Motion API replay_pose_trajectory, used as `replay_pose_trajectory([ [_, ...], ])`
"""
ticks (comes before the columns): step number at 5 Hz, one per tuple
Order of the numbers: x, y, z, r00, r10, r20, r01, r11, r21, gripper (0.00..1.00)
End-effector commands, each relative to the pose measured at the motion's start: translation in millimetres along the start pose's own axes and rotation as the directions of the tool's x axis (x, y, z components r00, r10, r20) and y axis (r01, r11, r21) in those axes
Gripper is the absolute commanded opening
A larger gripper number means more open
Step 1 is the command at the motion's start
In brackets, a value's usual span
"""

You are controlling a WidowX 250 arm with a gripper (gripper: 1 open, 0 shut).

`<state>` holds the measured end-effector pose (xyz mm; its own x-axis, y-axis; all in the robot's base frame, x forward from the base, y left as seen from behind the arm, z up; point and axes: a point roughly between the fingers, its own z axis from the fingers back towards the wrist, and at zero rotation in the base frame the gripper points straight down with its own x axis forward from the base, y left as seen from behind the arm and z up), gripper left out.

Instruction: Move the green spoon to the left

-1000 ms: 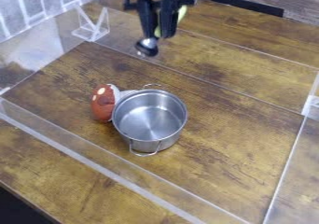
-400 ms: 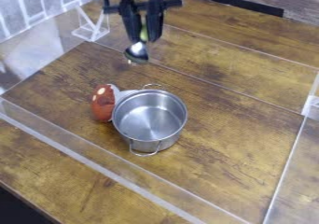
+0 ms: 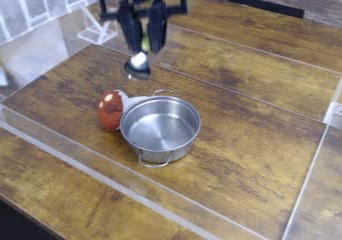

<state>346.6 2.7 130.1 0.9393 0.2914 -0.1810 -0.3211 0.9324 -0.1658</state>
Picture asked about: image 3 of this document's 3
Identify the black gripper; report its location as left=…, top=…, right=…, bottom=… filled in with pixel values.
left=97, top=0, right=188, bottom=54

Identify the green handled metal spoon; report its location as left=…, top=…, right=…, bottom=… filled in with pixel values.
left=121, top=32, right=153, bottom=82

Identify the red toy mushroom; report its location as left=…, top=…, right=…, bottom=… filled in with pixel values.
left=97, top=90, right=145, bottom=131

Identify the small steel pot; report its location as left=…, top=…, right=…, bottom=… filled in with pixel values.
left=120, top=90, right=202, bottom=168

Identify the clear acrylic front barrier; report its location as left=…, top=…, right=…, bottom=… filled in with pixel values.
left=0, top=104, right=268, bottom=240

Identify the clear acrylic right panel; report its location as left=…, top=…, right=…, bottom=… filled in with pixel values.
left=282, top=79, right=342, bottom=240

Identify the clear acrylic triangle bracket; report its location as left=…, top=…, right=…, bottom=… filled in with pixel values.
left=76, top=7, right=117, bottom=45

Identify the black wall strip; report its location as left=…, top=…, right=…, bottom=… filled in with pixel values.
left=222, top=0, right=304, bottom=18

